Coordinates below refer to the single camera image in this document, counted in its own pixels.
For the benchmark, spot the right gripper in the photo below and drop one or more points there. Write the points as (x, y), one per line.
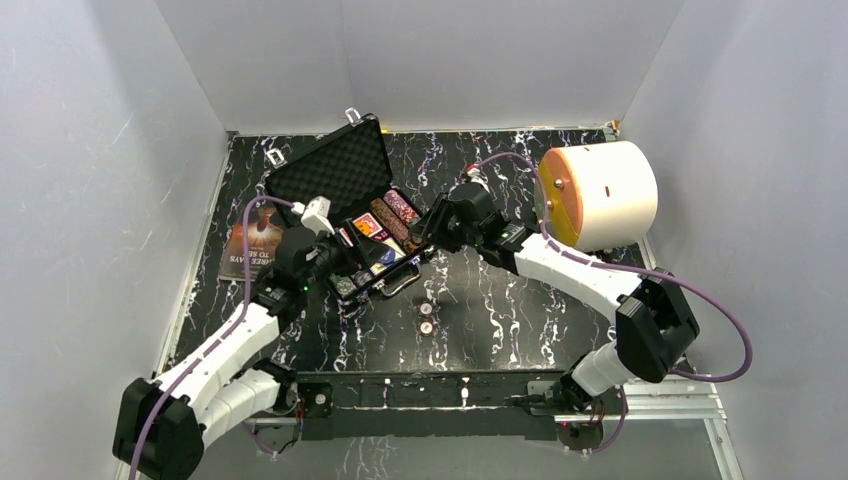
(433, 223)

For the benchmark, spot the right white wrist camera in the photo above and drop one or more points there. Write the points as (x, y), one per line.
(473, 174)

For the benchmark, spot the white orange cylindrical drum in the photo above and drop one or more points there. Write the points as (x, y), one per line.
(598, 196)

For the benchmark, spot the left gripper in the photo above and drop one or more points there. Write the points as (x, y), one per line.
(333, 249)

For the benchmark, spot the red playing card deck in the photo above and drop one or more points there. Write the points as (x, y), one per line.
(371, 217)

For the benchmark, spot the black poker chip case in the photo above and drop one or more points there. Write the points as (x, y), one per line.
(350, 167)

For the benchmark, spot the red green chip row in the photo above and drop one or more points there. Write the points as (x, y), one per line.
(343, 285)

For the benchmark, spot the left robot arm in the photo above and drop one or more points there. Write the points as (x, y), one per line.
(165, 424)

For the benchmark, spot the brown chip row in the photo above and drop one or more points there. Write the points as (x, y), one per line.
(396, 227)

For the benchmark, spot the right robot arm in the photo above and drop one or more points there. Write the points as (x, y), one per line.
(653, 320)

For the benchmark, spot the blue playing card deck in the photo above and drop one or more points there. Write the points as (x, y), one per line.
(390, 254)

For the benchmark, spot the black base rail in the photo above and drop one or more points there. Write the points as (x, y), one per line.
(443, 404)

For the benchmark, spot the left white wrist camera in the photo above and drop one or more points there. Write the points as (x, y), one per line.
(314, 215)

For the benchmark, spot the blue grey chip row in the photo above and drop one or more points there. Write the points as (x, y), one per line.
(362, 278)

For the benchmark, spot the yellow dealer button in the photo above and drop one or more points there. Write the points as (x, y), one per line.
(367, 227)

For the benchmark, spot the dark book with orange cover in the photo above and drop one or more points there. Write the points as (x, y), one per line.
(263, 233)

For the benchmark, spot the white poker chip lower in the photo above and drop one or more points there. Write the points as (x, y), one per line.
(426, 328)

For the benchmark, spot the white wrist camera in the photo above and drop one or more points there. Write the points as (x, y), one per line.
(314, 215)
(473, 174)

